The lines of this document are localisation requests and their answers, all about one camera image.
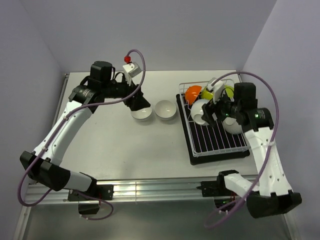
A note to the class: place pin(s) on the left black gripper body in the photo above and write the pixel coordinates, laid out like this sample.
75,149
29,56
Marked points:
114,90

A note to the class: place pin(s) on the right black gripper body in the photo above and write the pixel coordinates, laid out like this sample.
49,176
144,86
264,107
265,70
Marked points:
225,107

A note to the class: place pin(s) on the green bowl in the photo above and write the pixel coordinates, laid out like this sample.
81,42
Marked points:
207,93
228,91

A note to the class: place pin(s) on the orange bowl white inside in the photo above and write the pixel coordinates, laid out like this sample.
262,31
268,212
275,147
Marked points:
192,93

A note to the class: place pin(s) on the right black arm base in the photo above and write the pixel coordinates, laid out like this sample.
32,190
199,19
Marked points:
217,190

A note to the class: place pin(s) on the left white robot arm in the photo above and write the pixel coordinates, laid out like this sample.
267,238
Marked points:
43,163

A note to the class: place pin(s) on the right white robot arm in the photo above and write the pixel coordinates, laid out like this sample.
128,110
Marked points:
272,194

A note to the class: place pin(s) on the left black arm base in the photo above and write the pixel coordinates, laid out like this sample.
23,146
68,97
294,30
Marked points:
87,196

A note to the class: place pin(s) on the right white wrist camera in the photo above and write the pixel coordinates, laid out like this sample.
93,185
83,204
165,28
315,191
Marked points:
215,89

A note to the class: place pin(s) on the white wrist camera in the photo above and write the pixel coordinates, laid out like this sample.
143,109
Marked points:
215,89
130,69

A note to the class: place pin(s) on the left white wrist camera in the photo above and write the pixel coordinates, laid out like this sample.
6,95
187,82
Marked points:
130,69

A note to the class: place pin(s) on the aluminium frame rail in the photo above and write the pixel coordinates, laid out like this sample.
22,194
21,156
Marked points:
135,190

